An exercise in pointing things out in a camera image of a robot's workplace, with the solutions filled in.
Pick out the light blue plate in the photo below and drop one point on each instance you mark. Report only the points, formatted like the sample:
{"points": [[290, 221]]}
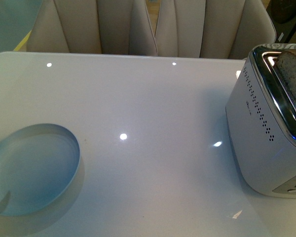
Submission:
{"points": [[37, 164]]}

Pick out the brown bread slice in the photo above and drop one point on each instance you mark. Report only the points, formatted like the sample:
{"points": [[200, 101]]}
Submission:
{"points": [[286, 64]]}

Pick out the beige left chair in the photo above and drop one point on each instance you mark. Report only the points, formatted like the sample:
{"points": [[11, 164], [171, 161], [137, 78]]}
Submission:
{"points": [[93, 26]]}

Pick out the beige chair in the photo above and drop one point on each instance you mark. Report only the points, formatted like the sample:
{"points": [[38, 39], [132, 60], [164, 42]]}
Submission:
{"points": [[218, 29], [93, 26]]}

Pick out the beige right chair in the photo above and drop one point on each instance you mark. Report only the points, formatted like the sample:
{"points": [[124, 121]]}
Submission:
{"points": [[218, 29]]}

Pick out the white chrome toaster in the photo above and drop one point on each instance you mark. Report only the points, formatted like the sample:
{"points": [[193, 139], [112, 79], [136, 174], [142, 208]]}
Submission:
{"points": [[261, 118]]}

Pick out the dark background cabinet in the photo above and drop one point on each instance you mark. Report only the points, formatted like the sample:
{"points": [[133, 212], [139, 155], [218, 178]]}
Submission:
{"points": [[283, 16]]}

